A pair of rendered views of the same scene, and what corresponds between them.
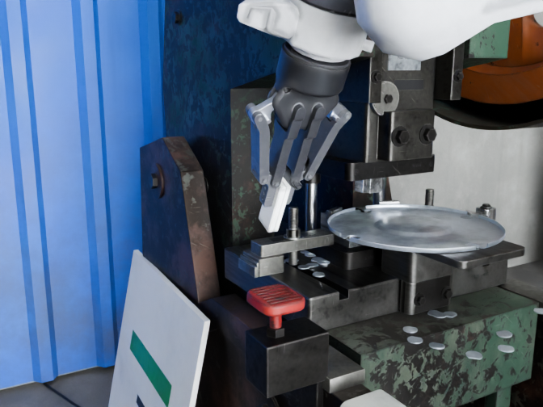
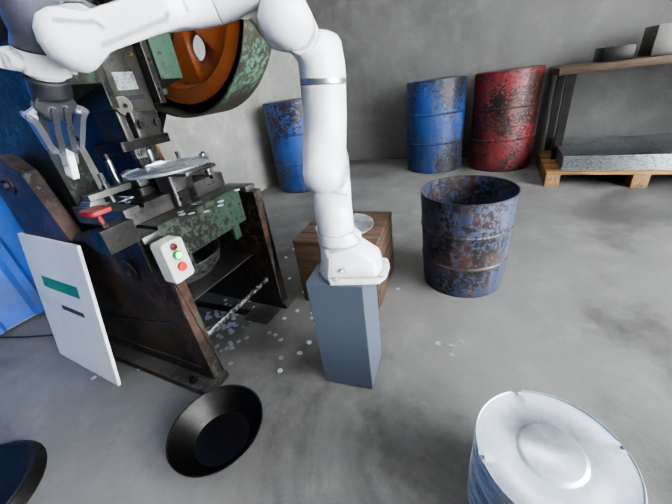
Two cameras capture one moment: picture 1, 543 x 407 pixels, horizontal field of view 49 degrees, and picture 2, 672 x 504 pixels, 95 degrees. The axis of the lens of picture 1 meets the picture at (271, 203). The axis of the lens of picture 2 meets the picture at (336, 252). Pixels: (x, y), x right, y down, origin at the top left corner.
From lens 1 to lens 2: 0.35 m
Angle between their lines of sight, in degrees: 33
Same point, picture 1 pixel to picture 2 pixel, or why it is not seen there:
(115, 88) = not seen: outside the picture
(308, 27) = (29, 63)
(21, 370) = not seen: outside the picture
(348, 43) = (59, 70)
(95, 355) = (30, 309)
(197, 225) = (48, 201)
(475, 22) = (101, 51)
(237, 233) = (77, 198)
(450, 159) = (210, 144)
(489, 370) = (225, 220)
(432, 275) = (184, 187)
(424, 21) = (76, 53)
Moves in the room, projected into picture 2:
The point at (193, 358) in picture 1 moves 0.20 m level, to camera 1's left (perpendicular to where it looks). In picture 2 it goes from (80, 267) to (9, 291)
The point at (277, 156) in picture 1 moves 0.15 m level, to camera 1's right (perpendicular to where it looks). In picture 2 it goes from (55, 137) to (127, 126)
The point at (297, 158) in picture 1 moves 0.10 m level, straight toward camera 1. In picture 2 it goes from (69, 137) to (63, 140)
